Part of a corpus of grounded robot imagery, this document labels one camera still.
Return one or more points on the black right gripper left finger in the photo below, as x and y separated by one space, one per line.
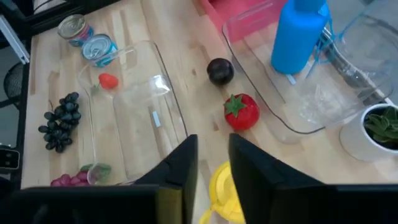
178 174

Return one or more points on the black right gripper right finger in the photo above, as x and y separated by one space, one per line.
255 180

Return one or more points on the yellow squeeze bottle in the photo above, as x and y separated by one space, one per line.
222 193

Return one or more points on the small red strawberry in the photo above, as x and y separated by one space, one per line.
108 81

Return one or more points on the black grape bunch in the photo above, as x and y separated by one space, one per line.
62 124

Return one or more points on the blue squeeze bottle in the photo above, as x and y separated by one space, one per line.
295 40

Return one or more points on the tin can teal label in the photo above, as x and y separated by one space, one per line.
96 46

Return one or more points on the tin can pink blue label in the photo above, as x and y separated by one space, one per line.
73 26

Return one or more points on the clear plastic container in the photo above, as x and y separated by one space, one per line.
311 102
140 130

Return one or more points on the red tomato toy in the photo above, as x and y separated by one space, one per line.
245 115

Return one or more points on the succulent plant white pot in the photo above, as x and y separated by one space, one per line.
357 140

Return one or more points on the dark plum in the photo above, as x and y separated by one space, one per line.
220 71

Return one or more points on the red grape bunch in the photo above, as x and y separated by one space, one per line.
66 180

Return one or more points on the pink plastic bin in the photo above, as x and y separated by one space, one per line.
224 12

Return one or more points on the black camera box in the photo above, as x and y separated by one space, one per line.
9 158

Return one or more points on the white aluminium rail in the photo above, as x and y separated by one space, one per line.
14 39

